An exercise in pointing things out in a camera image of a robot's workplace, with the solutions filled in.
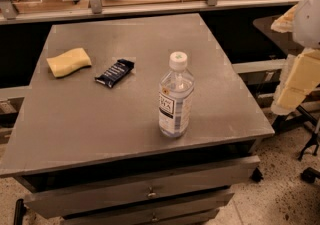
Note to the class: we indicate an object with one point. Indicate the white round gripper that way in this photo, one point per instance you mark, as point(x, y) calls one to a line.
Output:
point(308, 22)

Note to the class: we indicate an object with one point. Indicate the clear plastic water bottle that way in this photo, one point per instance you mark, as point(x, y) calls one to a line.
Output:
point(176, 90)

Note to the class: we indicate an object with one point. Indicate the black cabinet caster wheel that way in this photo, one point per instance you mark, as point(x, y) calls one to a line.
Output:
point(257, 176)

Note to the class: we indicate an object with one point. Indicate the grey drawer cabinet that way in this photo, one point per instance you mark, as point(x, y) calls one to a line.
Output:
point(73, 130)

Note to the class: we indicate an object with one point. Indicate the dark blue snack bar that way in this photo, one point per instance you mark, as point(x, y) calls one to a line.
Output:
point(115, 73)

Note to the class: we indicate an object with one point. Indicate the lower grey drawer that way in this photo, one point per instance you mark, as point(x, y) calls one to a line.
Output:
point(185, 210)

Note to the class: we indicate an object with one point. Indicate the grey drawer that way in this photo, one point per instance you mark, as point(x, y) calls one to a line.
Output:
point(185, 210)
point(148, 186)

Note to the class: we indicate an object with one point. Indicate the upper grey drawer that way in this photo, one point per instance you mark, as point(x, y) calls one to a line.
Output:
point(148, 186)

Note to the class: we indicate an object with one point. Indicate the yellow sponge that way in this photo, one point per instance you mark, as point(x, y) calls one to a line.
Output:
point(69, 62)

